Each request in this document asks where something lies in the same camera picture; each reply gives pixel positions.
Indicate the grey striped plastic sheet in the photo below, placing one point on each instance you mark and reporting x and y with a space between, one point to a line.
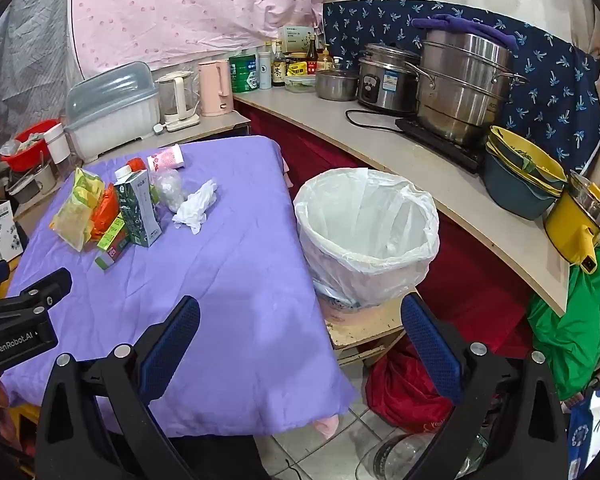
25 60

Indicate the pink spotted cloth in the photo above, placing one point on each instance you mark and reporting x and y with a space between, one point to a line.
180 5

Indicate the large steel steamer pot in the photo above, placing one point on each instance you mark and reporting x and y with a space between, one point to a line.
460 95

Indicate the green tin can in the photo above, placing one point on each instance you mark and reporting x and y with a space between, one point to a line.
243 75

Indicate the dark red counter skirt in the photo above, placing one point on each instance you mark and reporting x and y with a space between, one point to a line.
455 285

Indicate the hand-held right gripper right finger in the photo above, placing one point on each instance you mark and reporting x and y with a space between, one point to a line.
430 345

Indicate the blue and white paper bag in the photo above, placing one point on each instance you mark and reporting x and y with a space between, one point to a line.
587 430

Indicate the white power plug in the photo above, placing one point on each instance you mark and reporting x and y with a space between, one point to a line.
159 129

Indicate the black induction cooker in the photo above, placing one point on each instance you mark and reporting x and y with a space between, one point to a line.
420 132

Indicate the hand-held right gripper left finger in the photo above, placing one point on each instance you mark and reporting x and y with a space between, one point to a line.
172 345

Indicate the white and green box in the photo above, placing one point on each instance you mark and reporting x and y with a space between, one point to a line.
297 39

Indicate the orange plastic bag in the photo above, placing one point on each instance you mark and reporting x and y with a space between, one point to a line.
102 215

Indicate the dark sauce bottle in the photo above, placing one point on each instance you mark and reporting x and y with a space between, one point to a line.
278 67

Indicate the yellow green snack packet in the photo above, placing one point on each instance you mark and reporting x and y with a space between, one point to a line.
87 187

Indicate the clear food container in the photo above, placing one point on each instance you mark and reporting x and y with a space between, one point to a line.
300 85

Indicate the small green pink box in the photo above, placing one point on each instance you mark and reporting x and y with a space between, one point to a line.
111 252

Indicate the white plastic cup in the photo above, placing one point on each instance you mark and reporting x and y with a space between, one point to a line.
56 145

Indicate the purple cloth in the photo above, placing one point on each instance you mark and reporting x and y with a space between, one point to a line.
460 24

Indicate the green milk carton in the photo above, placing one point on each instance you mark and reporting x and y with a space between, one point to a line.
140 210

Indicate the small cream cooking pot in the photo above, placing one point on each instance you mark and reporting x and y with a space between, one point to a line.
44 180

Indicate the green plastic bag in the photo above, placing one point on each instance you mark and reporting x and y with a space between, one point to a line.
575 330

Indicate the white dish drainer grey lid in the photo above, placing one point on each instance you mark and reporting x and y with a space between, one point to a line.
110 120

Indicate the glass kettle with white base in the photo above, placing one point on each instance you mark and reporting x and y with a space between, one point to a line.
172 97

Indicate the red bag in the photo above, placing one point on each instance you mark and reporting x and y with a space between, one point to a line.
405 390

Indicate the white tissue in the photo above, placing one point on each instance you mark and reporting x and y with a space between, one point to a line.
195 207

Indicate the red plastic basin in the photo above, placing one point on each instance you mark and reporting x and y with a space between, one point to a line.
25 157

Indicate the clear plastic jug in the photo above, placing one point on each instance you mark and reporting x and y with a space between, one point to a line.
395 455

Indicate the yellow label jar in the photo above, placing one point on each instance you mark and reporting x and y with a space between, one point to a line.
296 65

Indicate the pink paper cup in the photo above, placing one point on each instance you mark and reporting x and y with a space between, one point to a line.
166 157

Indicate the clear plastic bag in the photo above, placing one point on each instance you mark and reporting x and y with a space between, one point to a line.
169 192

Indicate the pink electric kettle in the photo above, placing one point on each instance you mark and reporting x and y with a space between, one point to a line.
212 92

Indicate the small steel lidded pot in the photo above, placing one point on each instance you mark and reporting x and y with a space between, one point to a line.
335 87

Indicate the worn wooden stool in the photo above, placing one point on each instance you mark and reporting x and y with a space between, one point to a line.
360 330

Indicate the waste bin with white liner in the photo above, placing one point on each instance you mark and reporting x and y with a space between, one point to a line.
365 260

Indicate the teal plastic basin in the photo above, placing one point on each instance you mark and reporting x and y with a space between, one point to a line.
515 195

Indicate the purple tablecloth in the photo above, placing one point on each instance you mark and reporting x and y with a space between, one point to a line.
230 285

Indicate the white thermos bottle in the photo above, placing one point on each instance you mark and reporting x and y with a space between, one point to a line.
265 72

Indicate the navy leaf-print cloth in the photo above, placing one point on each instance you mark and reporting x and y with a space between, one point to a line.
555 85

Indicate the brown bottle red label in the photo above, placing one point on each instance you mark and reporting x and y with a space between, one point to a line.
312 57

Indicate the yellow electric pot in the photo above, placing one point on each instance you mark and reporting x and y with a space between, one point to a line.
570 230

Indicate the amber pump bottle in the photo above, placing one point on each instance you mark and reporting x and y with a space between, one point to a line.
325 60

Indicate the steel rice cooker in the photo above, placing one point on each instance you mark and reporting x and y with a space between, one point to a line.
385 85

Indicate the yellow plastic strainer basket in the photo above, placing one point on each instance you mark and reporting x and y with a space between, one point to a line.
525 155

